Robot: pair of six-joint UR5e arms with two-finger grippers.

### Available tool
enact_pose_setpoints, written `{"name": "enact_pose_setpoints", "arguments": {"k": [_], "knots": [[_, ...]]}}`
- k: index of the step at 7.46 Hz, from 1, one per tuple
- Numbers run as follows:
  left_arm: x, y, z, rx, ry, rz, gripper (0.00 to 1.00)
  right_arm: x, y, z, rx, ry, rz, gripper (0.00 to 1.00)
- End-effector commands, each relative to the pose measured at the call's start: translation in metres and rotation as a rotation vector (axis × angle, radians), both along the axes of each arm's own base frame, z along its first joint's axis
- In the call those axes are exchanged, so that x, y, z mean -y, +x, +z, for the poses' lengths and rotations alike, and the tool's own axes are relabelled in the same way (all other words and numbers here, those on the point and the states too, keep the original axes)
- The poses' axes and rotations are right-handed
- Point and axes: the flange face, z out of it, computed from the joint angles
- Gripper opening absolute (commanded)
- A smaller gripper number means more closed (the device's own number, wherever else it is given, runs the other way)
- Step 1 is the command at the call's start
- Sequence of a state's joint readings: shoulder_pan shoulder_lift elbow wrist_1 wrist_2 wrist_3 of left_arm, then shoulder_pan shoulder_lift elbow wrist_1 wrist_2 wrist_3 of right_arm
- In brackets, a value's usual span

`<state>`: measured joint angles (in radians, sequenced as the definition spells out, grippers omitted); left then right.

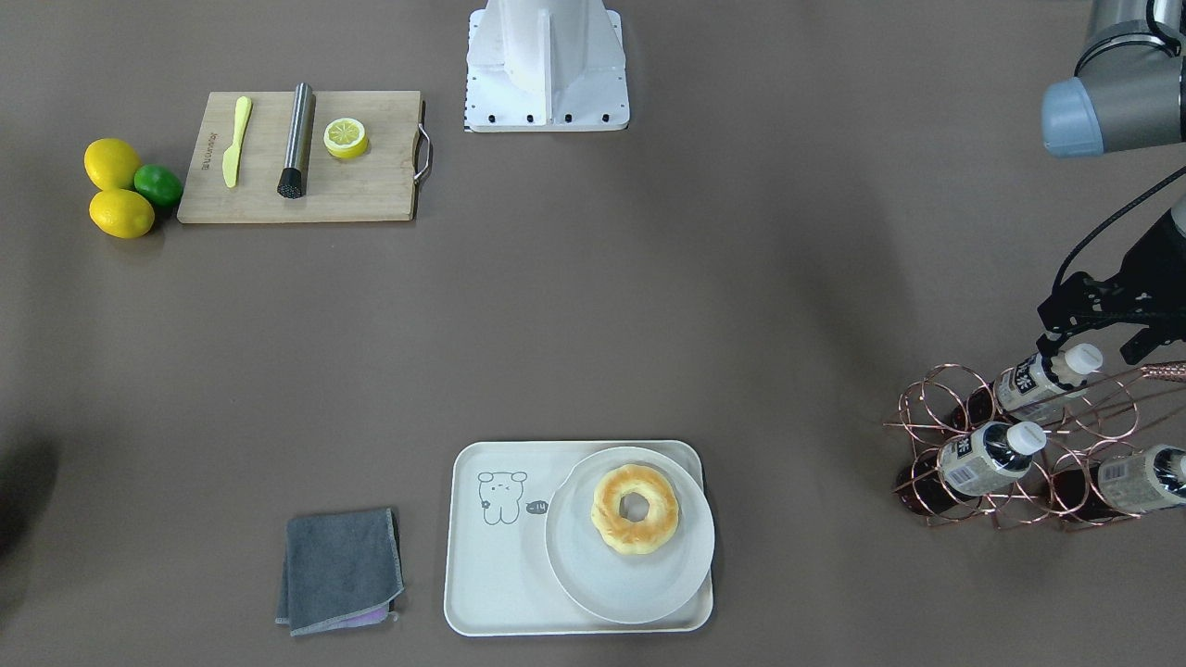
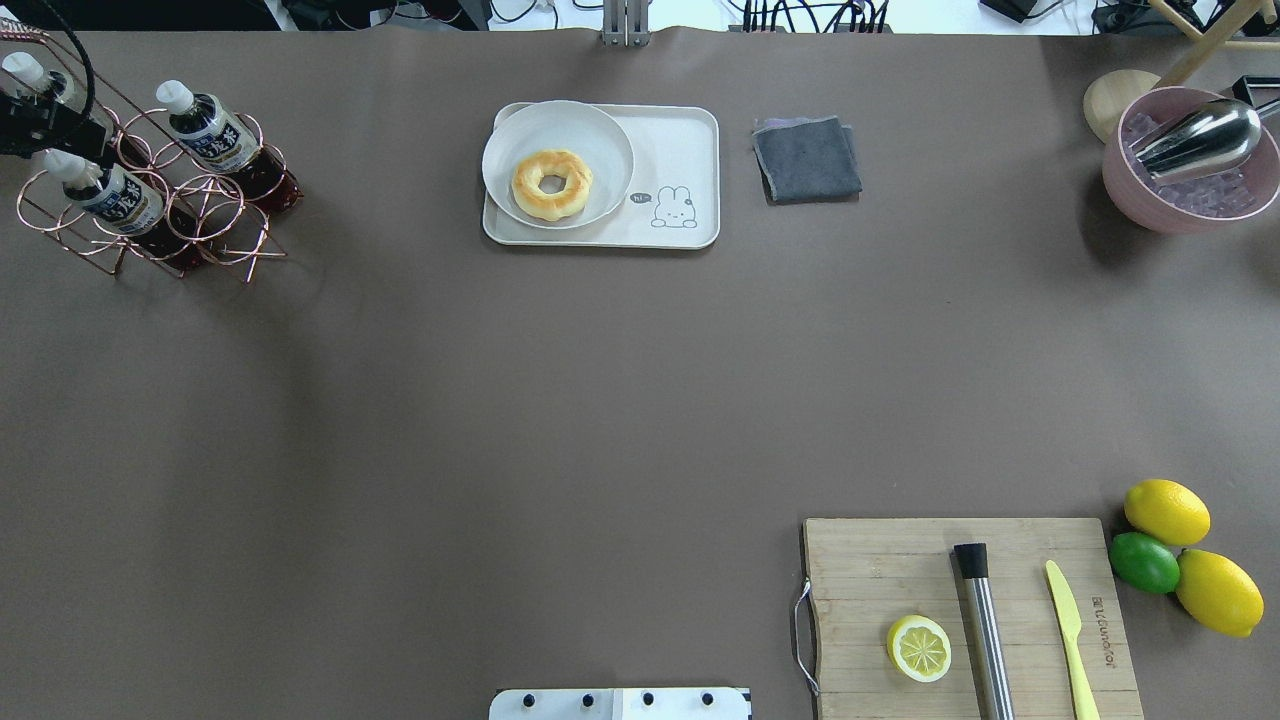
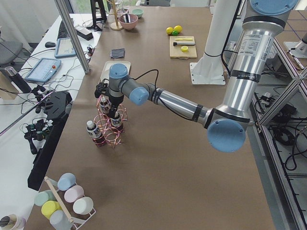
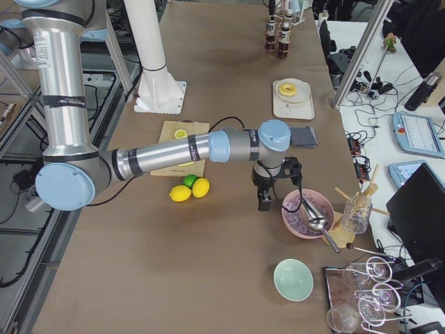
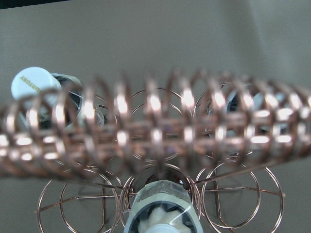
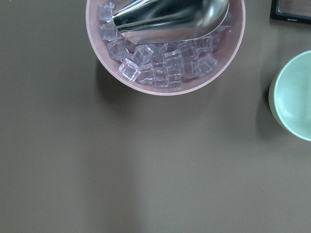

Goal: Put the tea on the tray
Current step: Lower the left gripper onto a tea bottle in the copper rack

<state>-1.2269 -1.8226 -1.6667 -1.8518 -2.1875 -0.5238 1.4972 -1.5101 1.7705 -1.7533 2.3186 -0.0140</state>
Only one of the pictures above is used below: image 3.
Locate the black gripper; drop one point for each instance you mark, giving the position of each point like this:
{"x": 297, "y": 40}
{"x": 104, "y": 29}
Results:
{"x": 115, "y": 101}

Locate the tea bottle white cap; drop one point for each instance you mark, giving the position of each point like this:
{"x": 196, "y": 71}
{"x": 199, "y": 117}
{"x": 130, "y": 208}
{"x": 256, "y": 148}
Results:
{"x": 116, "y": 124}

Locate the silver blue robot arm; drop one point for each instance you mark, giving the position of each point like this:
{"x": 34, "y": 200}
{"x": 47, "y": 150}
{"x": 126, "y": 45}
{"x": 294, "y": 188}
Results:
{"x": 226, "y": 124}

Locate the rear tea bottle in rack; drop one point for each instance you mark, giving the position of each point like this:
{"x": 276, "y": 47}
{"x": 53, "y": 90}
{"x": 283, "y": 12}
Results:
{"x": 105, "y": 105}

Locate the tea bottle in rack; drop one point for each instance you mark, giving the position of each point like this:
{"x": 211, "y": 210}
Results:
{"x": 105, "y": 105}
{"x": 95, "y": 133}

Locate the front tea bottle in rack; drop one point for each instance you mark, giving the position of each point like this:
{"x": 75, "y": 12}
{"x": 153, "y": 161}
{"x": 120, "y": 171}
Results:
{"x": 95, "y": 133}

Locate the beige rabbit tray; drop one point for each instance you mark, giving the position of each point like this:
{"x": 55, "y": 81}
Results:
{"x": 107, "y": 66}

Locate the grey folded cloth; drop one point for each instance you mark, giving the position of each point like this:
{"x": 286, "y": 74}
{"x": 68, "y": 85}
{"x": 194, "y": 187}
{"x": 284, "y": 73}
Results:
{"x": 117, "y": 53}

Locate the blue teach pendant tablet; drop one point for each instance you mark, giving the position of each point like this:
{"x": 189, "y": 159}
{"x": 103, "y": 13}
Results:
{"x": 44, "y": 69}

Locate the light blue cup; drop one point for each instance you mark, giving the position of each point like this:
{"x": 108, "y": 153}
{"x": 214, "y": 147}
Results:
{"x": 66, "y": 181}

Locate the black box on desk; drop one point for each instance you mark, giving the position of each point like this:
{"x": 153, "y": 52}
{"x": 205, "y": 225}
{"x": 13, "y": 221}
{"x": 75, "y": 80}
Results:
{"x": 84, "y": 33}

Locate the wooden stand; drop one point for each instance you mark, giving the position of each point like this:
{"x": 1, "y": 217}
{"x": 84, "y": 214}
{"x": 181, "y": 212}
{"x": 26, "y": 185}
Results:
{"x": 115, "y": 25}

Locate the wooden cutting board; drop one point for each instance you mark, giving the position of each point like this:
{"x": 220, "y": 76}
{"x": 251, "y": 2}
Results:
{"x": 175, "y": 51}

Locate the steel muddler black tip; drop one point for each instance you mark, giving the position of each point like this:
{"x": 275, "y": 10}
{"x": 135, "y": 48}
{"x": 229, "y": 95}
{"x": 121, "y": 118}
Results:
{"x": 183, "y": 44}

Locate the black keyboard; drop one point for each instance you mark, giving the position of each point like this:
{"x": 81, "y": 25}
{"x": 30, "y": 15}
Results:
{"x": 62, "y": 32}

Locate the black computer mouse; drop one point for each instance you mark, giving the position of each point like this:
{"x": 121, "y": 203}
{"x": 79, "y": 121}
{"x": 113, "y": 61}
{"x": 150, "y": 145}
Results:
{"x": 50, "y": 44}

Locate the pale pink cup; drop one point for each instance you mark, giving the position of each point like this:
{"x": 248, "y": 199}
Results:
{"x": 73, "y": 193}

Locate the half lemon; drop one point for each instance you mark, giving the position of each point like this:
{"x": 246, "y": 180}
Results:
{"x": 184, "y": 48}

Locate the pink bowl with ice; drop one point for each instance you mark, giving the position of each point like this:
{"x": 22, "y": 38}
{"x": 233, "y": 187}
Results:
{"x": 131, "y": 25}

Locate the steel scoop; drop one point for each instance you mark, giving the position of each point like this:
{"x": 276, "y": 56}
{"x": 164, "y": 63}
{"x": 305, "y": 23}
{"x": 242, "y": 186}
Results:
{"x": 126, "y": 18}

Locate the yellow plastic knife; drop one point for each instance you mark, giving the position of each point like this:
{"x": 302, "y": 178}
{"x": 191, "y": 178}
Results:
{"x": 184, "y": 39}

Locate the yellow lemon upper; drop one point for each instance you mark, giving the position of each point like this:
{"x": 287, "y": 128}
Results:
{"x": 169, "y": 30}

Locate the yellow lemon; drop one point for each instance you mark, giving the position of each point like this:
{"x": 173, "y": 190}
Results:
{"x": 178, "y": 28}
{"x": 169, "y": 30}

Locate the green lime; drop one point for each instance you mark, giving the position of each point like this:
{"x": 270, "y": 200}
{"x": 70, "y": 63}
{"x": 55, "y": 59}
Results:
{"x": 175, "y": 33}

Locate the white cup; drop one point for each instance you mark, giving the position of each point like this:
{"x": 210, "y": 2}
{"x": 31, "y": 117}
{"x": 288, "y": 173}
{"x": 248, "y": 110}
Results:
{"x": 83, "y": 205}

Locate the mint green bowl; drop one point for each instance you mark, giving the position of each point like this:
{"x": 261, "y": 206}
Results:
{"x": 138, "y": 12}

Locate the yellow lemon lower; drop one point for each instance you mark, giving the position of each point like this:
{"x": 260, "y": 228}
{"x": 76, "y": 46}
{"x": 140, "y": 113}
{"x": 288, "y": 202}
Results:
{"x": 178, "y": 28}

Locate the black thermos bottle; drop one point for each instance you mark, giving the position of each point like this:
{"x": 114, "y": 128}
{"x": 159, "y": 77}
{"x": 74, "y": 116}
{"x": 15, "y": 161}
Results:
{"x": 17, "y": 79}

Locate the pale green cup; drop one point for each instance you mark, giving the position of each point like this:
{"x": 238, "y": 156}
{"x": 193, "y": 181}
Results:
{"x": 42, "y": 197}

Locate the yellow cup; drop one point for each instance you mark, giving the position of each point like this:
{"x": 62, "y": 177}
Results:
{"x": 49, "y": 208}

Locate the grey office chair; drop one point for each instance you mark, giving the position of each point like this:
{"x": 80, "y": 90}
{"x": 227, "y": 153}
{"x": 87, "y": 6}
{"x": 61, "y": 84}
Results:
{"x": 13, "y": 54}

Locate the grey blue cup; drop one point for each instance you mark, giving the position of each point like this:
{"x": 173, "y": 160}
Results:
{"x": 59, "y": 221}

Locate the tape roll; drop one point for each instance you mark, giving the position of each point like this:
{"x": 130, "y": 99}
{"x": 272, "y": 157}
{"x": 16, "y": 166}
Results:
{"x": 12, "y": 222}

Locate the copper wire bottle rack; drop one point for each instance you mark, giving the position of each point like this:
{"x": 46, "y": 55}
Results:
{"x": 103, "y": 121}

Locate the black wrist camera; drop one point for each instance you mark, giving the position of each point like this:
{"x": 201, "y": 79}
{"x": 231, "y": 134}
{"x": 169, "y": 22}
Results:
{"x": 101, "y": 90}

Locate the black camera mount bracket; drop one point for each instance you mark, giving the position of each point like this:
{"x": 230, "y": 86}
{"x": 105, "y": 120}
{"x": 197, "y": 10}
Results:
{"x": 43, "y": 136}

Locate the aluminium frame post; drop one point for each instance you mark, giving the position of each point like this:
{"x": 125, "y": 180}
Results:
{"x": 63, "y": 11}

